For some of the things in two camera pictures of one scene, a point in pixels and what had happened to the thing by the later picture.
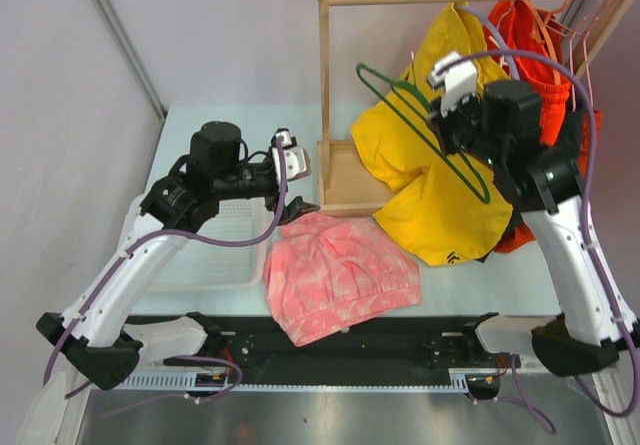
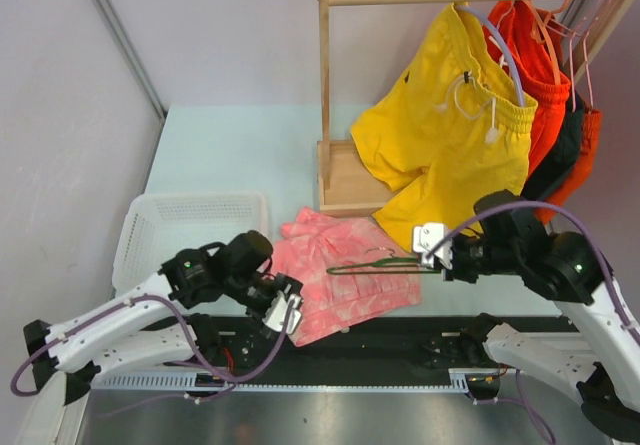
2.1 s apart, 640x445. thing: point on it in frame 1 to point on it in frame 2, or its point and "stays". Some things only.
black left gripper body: [247, 180] to [256, 292]
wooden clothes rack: [341, 189] stays
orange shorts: [532, 39] stays
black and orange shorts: [579, 133] stays
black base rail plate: [413, 344] stays
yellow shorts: [443, 209] stays
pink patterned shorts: [325, 272] stays
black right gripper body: [460, 130] to [473, 256]
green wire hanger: [412, 102] to [388, 265]
